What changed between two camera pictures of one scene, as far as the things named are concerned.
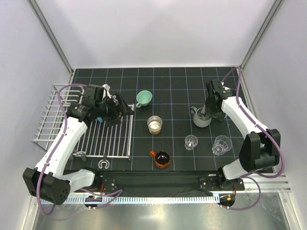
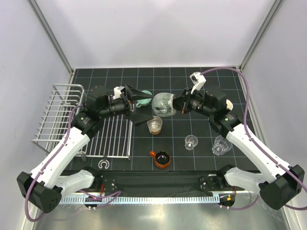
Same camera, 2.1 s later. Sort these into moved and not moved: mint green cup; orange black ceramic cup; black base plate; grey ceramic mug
Moved: grey ceramic mug
Not moved: black base plate; mint green cup; orange black ceramic cup
